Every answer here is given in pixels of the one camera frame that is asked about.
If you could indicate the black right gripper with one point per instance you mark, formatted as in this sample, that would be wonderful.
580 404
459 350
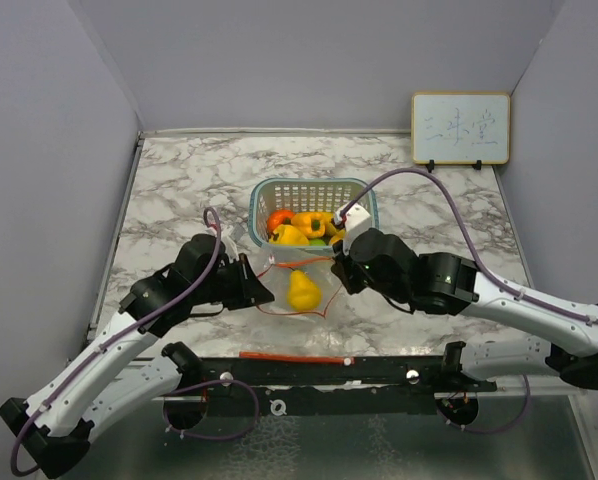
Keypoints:
341 266

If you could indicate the small yellow bell pepper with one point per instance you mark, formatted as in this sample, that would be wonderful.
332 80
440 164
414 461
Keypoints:
314 224

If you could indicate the green lime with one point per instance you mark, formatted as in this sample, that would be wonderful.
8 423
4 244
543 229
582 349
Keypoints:
317 242

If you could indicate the light blue plastic basket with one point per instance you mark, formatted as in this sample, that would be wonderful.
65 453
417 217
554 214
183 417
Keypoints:
297 195

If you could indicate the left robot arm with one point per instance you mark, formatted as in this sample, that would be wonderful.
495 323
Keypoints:
58 424

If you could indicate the yellow pear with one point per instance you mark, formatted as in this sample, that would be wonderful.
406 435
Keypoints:
303 294

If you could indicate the orange yellow peach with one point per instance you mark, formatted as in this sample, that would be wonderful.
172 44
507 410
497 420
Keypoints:
337 237

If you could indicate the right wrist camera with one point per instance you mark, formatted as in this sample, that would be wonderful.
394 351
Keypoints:
354 222

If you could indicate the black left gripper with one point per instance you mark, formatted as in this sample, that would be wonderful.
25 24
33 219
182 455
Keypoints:
255 293

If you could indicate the clear zip top bag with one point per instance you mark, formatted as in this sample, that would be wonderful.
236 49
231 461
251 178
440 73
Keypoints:
299 325

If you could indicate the large yellow bell pepper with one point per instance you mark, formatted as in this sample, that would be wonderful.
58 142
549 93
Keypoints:
288 235

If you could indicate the black mounting rail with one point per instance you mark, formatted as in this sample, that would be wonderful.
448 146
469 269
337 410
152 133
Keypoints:
322 386

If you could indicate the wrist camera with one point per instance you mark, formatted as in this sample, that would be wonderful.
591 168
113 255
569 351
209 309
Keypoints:
354 222
228 240

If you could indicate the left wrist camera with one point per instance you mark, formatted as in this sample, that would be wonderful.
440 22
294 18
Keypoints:
228 240

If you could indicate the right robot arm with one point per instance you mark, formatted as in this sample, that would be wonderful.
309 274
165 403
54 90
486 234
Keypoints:
562 336

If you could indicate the small whiteboard with stand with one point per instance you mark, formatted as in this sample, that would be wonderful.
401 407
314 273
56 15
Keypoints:
460 128

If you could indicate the orange tomato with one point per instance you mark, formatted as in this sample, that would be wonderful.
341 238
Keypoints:
279 217

